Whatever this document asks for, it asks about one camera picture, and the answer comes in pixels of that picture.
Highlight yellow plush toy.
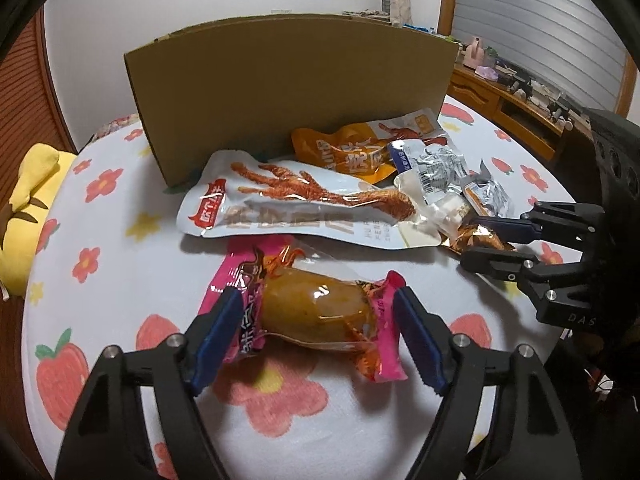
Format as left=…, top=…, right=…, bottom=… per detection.
left=0, top=142, right=77, bottom=297

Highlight brown cardboard box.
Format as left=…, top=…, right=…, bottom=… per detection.
left=124, top=14, right=461, bottom=191

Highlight wooden desk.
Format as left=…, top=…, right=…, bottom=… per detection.
left=446, top=62, right=593, bottom=162

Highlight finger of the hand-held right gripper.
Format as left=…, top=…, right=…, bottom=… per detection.
left=470, top=201, right=607, bottom=255
left=460, top=249, right=601, bottom=332

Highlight person's dark clothing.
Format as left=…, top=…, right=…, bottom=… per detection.
left=540, top=327, right=640, bottom=480

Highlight pink drumstick snack packet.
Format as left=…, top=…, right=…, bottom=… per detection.
left=210, top=237, right=408, bottom=383

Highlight white chicken foot packet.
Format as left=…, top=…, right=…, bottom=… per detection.
left=179, top=150, right=443, bottom=252

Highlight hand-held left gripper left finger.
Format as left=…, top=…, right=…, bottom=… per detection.
left=55, top=287, right=246, bottom=480

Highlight orange foil snack packet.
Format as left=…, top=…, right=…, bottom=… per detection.
left=440, top=220, right=518, bottom=257

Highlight silver packet with blue edge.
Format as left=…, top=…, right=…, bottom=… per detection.
left=387, top=139, right=475, bottom=206

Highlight brown ribbed headboard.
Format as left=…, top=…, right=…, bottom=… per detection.
left=0, top=10, right=79, bottom=157

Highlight grey window blinds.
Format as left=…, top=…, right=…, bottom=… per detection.
left=450, top=0, right=640, bottom=117

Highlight pink bottle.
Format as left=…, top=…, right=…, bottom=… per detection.
left=462, top=36, right=489, bottom=69

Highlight floral white blanket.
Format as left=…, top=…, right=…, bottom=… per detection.
left=20, top=95, right=598, bottom=480

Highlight small white snack packet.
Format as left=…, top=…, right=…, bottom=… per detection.
left=395, top=172, right=476, bottom=241

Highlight small silver snack packet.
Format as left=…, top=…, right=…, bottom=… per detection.
left=462, top=160, right=514, bottom=218

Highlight orange chicken foot packet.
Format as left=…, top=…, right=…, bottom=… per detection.
left=291, top=109, right=451, bottom=183

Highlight floral pillow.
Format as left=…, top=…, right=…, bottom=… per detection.
left=91, top=114, right=142, bottom=142

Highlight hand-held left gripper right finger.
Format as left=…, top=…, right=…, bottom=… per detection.
left=391, top=287, right=586, bottom=480

